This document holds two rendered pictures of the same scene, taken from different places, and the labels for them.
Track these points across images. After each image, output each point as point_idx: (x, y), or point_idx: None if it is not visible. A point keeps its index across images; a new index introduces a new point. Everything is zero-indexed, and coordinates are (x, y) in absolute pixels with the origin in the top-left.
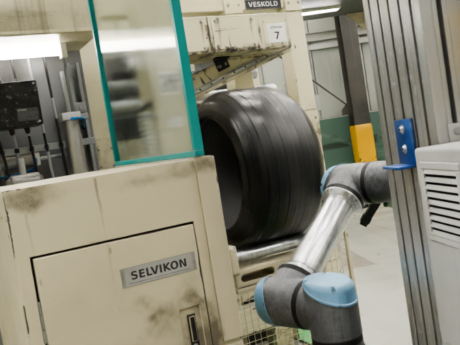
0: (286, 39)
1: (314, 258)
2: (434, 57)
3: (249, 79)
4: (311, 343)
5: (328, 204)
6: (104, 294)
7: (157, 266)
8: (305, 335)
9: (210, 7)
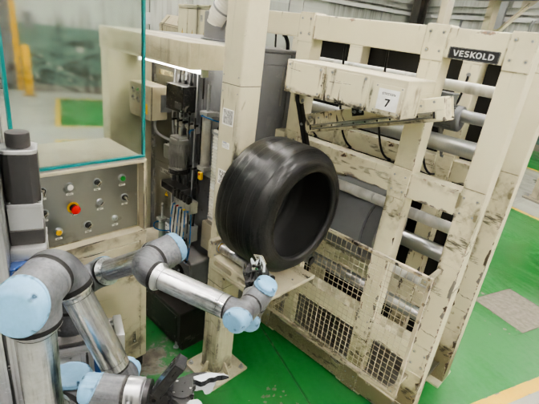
0: (395, 111)
1: (105, 267)
2: None
3: (418, 131)
4: (474, 388)
5: (138, 249)
6: None
7: None
8: (492, 381)
9: (408, 47)
